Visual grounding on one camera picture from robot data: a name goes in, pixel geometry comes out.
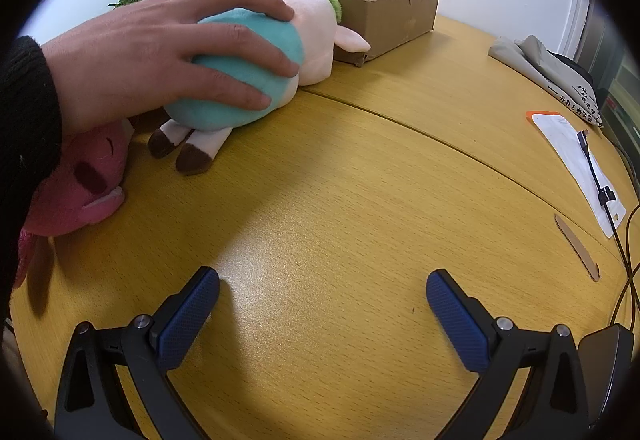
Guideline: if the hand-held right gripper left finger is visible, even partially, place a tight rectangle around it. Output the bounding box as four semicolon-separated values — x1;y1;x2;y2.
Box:
54;266;221;440

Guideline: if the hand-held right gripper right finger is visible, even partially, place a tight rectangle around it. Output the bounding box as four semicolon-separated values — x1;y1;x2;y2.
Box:
426;269;593;440

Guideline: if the teal and pink plush toy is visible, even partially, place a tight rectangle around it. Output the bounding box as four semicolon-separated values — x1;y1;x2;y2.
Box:
148;0;372;176

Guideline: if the cardboard box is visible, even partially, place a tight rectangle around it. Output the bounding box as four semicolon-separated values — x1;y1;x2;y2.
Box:
252;0;441;68

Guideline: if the person's left forearm black sleeve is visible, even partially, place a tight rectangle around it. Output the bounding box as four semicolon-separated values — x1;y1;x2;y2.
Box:
0;35;63;321

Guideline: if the person's left hand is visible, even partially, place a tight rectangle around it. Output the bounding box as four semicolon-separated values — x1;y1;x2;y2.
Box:
40;0;301;136

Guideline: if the cardboard strip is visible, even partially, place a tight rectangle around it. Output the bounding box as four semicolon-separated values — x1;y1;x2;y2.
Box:
553;213;601;282

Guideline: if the black glossy device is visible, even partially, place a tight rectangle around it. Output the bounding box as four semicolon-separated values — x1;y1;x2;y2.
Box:
577;324;636;426

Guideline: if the white packet with orange edge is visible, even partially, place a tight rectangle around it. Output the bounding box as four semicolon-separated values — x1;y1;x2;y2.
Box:
525;110;628;239

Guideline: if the beige canvas bag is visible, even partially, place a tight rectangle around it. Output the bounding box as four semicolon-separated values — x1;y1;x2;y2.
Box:
487;34;606;128

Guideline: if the black cable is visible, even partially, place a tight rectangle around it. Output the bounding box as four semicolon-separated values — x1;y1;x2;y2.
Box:
576;129;640;326

